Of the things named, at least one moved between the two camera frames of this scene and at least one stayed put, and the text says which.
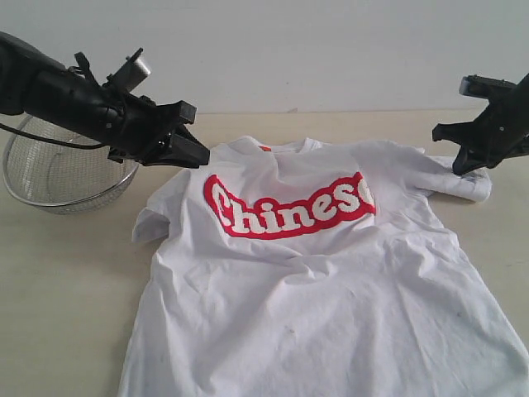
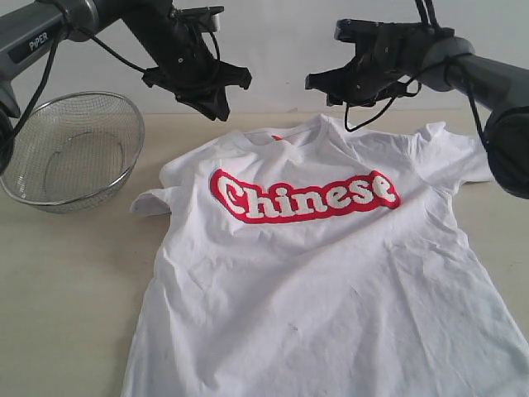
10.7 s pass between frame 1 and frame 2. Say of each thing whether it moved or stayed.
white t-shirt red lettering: stayed
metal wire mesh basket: stayed
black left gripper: moved
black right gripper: moved
